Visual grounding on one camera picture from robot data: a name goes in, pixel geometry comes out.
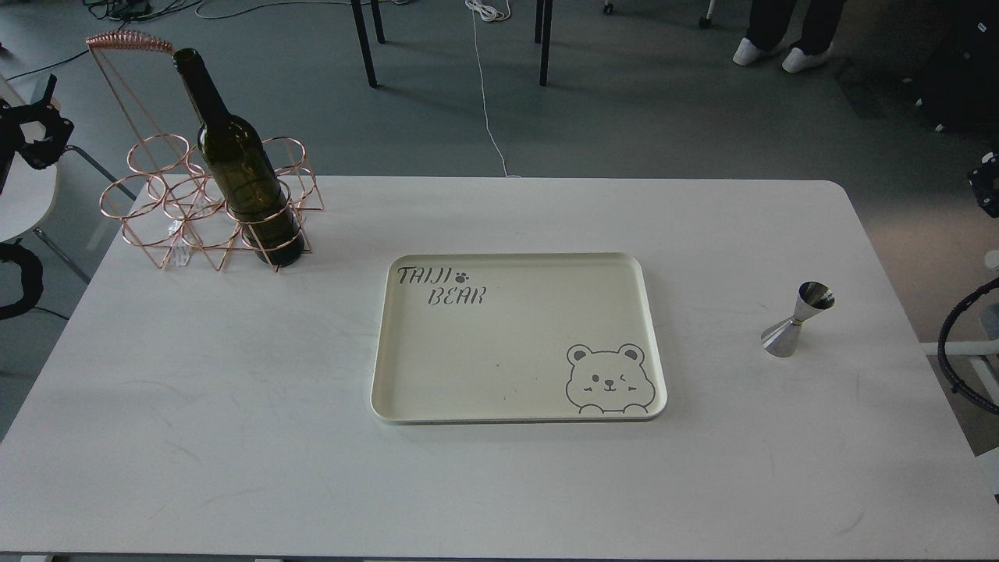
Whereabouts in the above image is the copper wire bottle rack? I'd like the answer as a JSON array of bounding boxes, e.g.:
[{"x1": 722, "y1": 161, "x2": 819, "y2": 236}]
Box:
[{"x1": 87, "y1": 30, "x2": 325, "y2": 270}]

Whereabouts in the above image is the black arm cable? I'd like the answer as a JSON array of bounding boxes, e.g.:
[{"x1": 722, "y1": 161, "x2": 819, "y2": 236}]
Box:
[
  {"x1": 0, "y1": 242, "x2": 45, "y2": 321},
  {"x1": 937, "y1": 277, "x2": 999, "y2": 417}
]

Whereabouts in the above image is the black table leg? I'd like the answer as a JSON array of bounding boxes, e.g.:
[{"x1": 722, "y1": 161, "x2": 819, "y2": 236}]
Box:
[
  {"x1": 349, "y1": 0, "x2": 386, "y2": 88},
  {"x1": 534, "y1": 0, "x2": 554, "y2": 87}
]

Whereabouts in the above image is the black equipment case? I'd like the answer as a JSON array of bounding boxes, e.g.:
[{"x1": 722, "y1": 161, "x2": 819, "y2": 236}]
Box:
[{"x1": 913, "y1": 9, "x2": 998, "y2": 132}]

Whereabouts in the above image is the white sneaker left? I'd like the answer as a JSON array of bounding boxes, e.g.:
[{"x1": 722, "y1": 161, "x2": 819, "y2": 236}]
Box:
[{"x1": 732, "y1": 37, "x2": 777, "y2": 67}]

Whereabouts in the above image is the black table leg left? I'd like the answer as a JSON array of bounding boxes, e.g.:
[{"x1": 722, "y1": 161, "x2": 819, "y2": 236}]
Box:
[{"x1": 349, "y1": 0, "x2": 386, "y2": 88}]

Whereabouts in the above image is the white floor cable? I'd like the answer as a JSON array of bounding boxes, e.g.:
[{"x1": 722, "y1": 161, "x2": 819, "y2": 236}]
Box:
[{"x1": 465, "y1": 0, "x2": 522, "y2": 179}]

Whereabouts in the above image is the black table leg right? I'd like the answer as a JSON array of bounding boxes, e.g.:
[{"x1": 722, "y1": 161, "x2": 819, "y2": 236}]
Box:
[{"x1": 534, "y1": 0, "x2": 554, "y2": 87}]

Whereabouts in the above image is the dark green wine bottle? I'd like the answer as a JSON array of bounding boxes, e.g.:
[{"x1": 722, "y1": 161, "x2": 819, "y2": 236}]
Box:
[{"x1": 172, "y1": 48, "x2": 304, "y2": 268}]

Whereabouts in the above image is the cream bear serving tray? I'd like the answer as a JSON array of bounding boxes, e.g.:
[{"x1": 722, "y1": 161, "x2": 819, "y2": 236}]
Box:
[{"x1": 370, "y1": 253, "x2": 668, "y2": 424}]

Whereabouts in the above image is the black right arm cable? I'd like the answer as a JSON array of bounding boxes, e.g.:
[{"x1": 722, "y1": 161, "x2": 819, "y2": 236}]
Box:
[{"x1": 937, "y1": 277, "x2": 999, "y2": 417}]

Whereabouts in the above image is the white sneaker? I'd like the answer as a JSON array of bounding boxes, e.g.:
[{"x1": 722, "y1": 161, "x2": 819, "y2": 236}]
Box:
[
  {"x1": 732, "y1": 37, "x2": 777, "y2": 67},
  {"x1": 781, "y1": 43, "x2": 835, "y2": 74}
]

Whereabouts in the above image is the steel double jigger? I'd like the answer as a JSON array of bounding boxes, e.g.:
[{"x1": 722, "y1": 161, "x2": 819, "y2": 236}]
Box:
[{"x1": 760, "y1": 281, "x2": 835, "y2": 357}]

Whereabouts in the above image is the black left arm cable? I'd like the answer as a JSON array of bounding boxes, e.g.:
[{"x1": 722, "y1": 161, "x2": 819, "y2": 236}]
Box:
[{"x1": 0, "y1": 242, "x2": 45, "y2": 321}]

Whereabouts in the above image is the white sneaker right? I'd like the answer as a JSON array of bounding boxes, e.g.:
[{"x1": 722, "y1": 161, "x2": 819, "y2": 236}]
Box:
[{"x1": 781, "y1": 43, "x2": 835, "y2": 74}]

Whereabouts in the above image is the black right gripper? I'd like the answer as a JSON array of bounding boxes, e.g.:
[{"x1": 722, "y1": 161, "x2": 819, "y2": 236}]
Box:
[{"x1": 968, "y1": 152, "x2": 998, "y2": 218}]

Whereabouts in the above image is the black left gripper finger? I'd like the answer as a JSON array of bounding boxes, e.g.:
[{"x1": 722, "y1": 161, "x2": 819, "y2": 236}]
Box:
[{"x1": 1, "y1": 74, "x2": 74, "y2": 170}]

